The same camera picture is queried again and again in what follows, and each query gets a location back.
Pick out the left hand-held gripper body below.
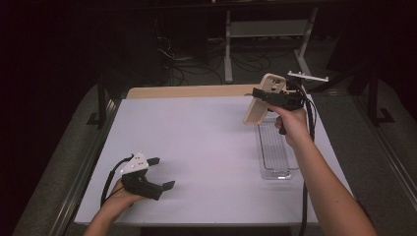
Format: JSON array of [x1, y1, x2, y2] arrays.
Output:
[[120, 150, 164, 202]]

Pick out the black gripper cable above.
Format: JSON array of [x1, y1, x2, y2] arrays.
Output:
[[296, 83, 318, 236], [99, 154, 136, 207]]

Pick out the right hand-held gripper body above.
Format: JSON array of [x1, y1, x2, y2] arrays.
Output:
[[269, 70, 329, 111]]

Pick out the black metal stand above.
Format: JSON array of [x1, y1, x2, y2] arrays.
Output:
[[367, 65, 396, 127], [87, 77, 110, 130]]

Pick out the clear plastic box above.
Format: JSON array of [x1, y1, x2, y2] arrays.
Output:
[[255, 111, 300, 181]]

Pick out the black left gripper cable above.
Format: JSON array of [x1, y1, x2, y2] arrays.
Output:
[[99, 154, 136, 207]]

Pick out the person's right hand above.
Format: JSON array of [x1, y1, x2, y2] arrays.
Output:
[[267, 103, 313, 148]]

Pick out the grey metal rail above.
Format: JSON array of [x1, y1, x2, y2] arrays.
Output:
[[48, 97, 123, 236], [353, 94, 417, 210]]

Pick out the person's left hand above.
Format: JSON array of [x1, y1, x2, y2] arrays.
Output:
[[103, 180, 146, 214]]

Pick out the white metal stand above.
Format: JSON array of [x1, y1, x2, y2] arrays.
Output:
[[223, 6, 319, 85]]

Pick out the black floor cables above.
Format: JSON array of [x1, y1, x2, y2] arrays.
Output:
[[155, 35, 273, 87]]

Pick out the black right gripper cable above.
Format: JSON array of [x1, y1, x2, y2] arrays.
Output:
[[296, 83, 318, 236]]

